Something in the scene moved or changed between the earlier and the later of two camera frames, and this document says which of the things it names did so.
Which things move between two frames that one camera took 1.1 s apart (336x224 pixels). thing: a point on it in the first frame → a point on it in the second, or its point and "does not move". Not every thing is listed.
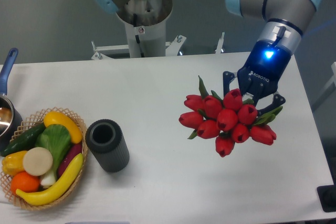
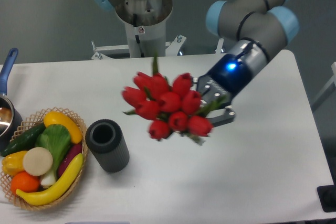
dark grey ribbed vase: x=105 y=138 does not move
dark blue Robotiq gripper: x=260 y=75 → x=226 y=79
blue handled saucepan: x=10 y=118 does not move
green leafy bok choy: x=56 y=139 does not move
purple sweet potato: x=74 y=149 does not move
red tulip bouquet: x=229 y=119 → x=170 y=104
